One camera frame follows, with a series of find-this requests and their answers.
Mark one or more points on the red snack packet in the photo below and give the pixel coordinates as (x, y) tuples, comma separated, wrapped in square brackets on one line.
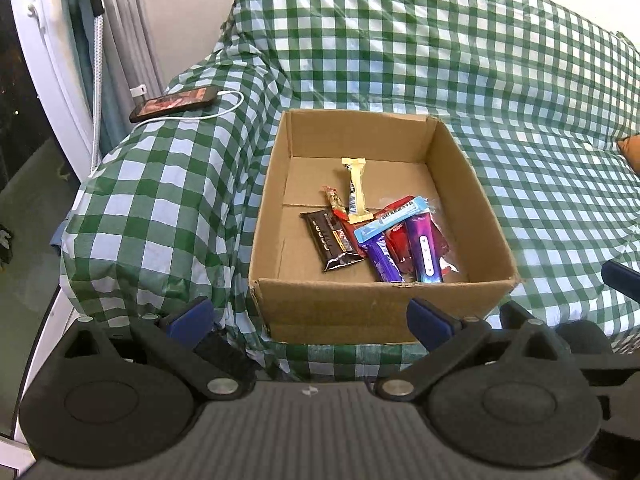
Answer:
[(402, 249)]

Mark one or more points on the dark brown chocolate bar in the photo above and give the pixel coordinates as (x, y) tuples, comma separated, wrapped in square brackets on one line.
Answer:
[(330, 240)]

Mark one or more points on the small white clip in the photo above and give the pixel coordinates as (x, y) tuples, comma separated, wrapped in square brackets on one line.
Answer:
[(138, 90)]

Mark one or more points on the grey curtain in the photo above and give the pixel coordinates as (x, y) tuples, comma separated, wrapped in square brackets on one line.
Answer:
[(130, 35)]

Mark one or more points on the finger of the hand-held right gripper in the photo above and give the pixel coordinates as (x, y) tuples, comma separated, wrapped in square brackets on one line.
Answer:
[(520, 314), (620, 280)]

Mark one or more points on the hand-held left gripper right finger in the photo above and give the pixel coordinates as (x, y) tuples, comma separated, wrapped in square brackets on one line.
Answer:
[(430, 322)]

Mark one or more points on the light blue snack stick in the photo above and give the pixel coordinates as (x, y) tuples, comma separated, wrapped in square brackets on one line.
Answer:
[(395, 217)]

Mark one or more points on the white window frame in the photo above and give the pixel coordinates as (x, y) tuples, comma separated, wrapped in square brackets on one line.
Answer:
[(50, 60)]

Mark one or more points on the clear plastic snack packet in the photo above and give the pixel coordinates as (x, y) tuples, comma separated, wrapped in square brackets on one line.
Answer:
[(448, 262)]

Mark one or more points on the purple gradient snack stick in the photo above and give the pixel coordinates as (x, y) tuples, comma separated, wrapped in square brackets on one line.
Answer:
[(424, 250)]

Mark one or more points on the purple white snack bar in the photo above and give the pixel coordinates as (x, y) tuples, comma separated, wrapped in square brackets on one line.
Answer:
[(382, 260)]

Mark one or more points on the black smartphone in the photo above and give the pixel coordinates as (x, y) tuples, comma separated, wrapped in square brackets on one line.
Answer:
[(172, 102)]

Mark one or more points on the cream snack bar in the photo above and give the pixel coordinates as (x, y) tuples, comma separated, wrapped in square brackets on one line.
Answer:
[(356, 185)]

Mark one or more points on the cardboard box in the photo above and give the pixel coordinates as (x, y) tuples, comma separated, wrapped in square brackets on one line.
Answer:
[(375, 310)]

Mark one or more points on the small red brown snack bar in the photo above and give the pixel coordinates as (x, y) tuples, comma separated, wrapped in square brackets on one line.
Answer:
[(334, 201)]

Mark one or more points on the green white checkered cloth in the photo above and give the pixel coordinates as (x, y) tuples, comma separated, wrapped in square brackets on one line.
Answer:
[(450, 60)]

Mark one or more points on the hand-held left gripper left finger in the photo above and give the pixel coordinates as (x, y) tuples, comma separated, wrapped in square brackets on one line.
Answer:
[(190, 317)]

